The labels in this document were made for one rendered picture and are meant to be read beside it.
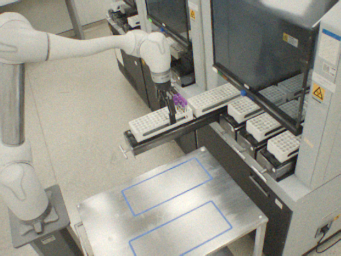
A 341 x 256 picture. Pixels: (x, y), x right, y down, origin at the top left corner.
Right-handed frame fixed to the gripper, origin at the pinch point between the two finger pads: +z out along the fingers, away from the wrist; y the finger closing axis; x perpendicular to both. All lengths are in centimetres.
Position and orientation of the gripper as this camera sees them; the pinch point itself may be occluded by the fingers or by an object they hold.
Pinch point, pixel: (167, 114)
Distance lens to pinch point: 159.6
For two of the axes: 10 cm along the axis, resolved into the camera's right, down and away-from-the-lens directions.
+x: 8.8, -3.7, 2.8
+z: 1.1, 7.6, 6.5
